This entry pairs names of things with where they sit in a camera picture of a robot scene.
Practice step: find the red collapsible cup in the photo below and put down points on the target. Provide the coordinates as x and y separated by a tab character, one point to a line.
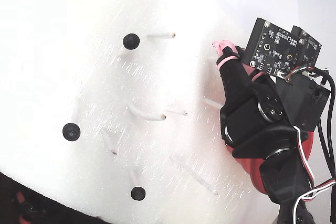
252	174

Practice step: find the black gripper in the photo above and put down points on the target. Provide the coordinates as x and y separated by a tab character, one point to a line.
237	115

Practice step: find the curved white paper stick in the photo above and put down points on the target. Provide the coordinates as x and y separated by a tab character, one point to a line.
149	116

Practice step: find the white foam board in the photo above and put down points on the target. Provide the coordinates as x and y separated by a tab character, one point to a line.
157	77

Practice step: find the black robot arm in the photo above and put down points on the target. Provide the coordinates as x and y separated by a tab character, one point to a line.
283	182

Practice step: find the dark blueberry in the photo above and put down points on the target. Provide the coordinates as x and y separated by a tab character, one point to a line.
137	193
131	41
71	132

